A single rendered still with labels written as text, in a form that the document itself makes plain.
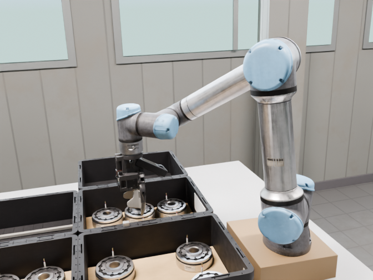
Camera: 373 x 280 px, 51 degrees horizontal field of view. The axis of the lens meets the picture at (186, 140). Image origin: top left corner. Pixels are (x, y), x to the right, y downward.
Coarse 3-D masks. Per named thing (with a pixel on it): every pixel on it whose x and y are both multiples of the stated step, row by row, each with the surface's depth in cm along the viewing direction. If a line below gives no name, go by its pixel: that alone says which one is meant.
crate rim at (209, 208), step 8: (184, 176) 145; (192, 184) 138; (80, 192) 134; (200, 192) 132; (80, 200) 132; (80, 208) 123; (208, 208) 121; (80, 216) 121; (176, 216) 116; (184, 216) 116; (80, 224) 113; (120, 224) 113; (80, 232) 110
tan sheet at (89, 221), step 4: (156, 208) 143; (188, 208) 142; (156, 212) 140; (188, 212) 139; (192, 212) 139; (124, 216) 138; (156, 216) 137; (88, 220) 136; (124, 220) 135; (88, 224) 133; (92, 224) 133; (88, 228) 131
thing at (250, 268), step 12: (192, 216) 116; (204, 216) 116; (216, 216) 116; (120, 228) 111; (132, 228) 111; (228, 240) 104; (240, 252) 98; (84, 276) 91; (216, 276) 90; (228, 276) 89; (240, 276) 90; (252, 276) 91
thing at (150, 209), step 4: (148, 204) 139; (128, 208) 137; (148, 208) 136; (152, 208) 136; (128, 212) 134; (132, 212) 134; (136, 212) 134; (144, 212) 134; (148, 212) 134; (152, 212) 134; (132, 216) 132; (136, 216) 131; (140, 216) 131; (144, 216) 132
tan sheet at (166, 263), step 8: (160, 256) 115; (168, 256) 114; (216, 256) 114; (136, 264) 111; (144, 264) 111; (152, 264) 111; (160, 264) 111; (168, 264) 111; (176, 264) 111; (216, 264) 110; (88, 272) 108; (136, 272) 108; (144, 272) 108; (152, 272) 108; (160, 272) 107; (168, 272) 107; (176, 272) 107; (184, 272) 107; (192, 272) 107; (200, 272) 107; (224, 272) 107
